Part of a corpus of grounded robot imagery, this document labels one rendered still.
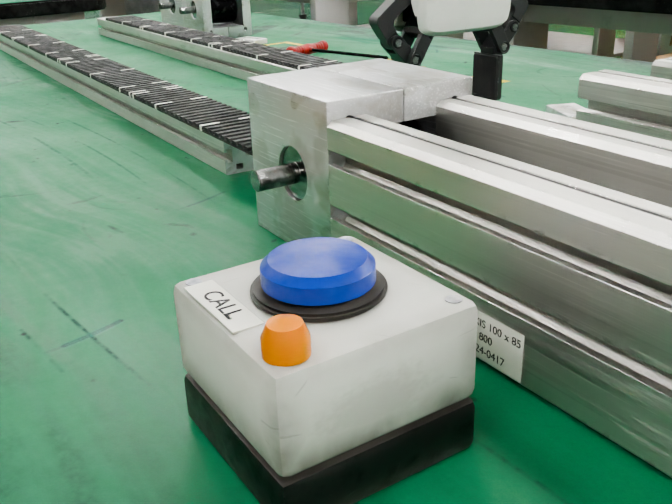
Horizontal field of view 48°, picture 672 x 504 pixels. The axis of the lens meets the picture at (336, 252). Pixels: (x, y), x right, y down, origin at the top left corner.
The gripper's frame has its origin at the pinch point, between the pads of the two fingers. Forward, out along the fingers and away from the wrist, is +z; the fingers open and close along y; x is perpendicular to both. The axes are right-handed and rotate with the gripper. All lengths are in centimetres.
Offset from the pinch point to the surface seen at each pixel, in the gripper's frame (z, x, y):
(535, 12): 12, -110, -128
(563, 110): 3.2, 2.2, -12.2
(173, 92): 0.5, -19.0, 18.2
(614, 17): 12, -85, -130
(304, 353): -2.4, 33.7, 34.8
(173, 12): 1, -92, -11
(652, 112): -3.1, 23.5, 5.0
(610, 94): -3.6, 20.5, 5.0
